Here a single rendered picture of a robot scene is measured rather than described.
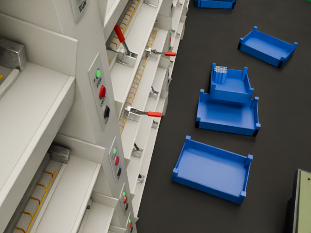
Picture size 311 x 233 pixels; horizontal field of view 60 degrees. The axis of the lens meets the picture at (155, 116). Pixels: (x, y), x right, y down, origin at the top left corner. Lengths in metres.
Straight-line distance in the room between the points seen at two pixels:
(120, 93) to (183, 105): 0.95
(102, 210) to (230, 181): 0.74
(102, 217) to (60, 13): 0.44
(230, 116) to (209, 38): 0.71
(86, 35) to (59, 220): 0.25
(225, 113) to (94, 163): 1.09
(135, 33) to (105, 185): 0.37
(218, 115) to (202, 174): 0.36
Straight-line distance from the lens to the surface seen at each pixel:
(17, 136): 0.27
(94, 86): 0.36
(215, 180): 1.23
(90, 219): 0.61
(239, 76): 1.68
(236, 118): 1.46
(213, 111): 1.46
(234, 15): 2.28
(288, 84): 1.75
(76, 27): 0.31
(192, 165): 1.25
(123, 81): 0.57
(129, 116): 0.73
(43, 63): 0.32
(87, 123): 0.37
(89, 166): 0.45
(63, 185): 0.44
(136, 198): 1.03
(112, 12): 0.42
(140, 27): 0.72
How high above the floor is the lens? 1.08
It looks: 50 degrees down
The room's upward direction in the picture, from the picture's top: straight up
